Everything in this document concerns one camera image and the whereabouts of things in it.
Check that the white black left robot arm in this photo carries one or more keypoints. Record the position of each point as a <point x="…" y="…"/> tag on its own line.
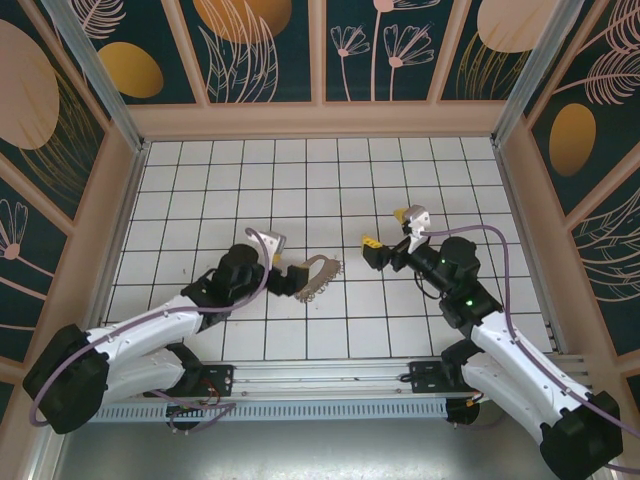
<point x="140" y="325"/>

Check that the grey metal panel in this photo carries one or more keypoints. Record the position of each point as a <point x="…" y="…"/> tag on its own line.
<point x="320" y="455"/>

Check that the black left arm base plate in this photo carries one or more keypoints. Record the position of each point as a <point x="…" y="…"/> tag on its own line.
<point x="222" y="380"/>

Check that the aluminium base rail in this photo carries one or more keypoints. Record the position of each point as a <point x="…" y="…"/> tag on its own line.
<point x="320" y="377"/>

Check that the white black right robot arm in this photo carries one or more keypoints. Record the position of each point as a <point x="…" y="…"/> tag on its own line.
<point x="525" y="385"/>

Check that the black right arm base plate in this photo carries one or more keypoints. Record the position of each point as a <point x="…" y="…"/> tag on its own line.
<point x="425" y="377"/>

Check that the aluminium frame post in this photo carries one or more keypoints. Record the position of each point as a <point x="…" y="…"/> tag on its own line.
<point x="529" y="75"/>
<point x="104" y="80"/>

